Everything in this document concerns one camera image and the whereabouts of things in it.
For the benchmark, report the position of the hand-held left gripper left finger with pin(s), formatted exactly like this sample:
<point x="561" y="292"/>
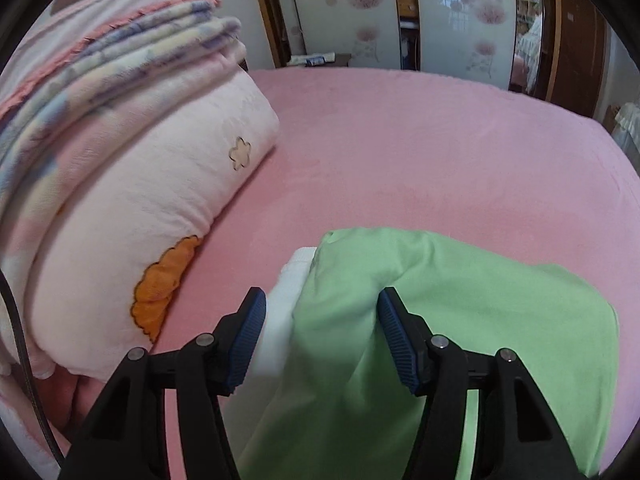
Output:
<point x="247" y="340"/>

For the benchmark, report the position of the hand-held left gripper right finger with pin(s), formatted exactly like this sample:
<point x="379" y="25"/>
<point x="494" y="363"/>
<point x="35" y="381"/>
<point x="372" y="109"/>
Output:
<point x="397" y="340"/>

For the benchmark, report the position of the stack of clothes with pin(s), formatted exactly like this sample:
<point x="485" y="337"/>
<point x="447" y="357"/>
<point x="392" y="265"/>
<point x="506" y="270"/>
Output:
<point x="282" y="320"/>

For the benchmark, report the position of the green t-shirt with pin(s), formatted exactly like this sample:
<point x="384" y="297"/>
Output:
<point x="500" y="335"/>

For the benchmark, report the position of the pink quilt with orange flower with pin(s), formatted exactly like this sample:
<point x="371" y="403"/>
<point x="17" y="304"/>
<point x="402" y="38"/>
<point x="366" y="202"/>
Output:
<point x="150" y="185"/>

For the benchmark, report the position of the wooden nightstand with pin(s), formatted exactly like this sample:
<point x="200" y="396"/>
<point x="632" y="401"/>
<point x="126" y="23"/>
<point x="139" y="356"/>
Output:
<point x="320" y="60"/>

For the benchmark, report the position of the folded ruffled striped blanket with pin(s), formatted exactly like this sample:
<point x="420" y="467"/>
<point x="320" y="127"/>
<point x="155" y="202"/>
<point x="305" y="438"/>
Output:
<point x="125" y="70"/>

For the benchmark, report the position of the white lace covered furniture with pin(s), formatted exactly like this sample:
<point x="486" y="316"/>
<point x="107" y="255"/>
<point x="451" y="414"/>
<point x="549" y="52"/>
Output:
<point x="627" y="125"/>

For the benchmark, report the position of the floral sliding door wardrobe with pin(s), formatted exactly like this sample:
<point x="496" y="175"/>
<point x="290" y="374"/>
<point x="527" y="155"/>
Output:
<point x="400" y="15"/>

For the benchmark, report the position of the brown wooden door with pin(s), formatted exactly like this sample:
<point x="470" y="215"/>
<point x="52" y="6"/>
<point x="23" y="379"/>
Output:
<point x="575" y="35"/>

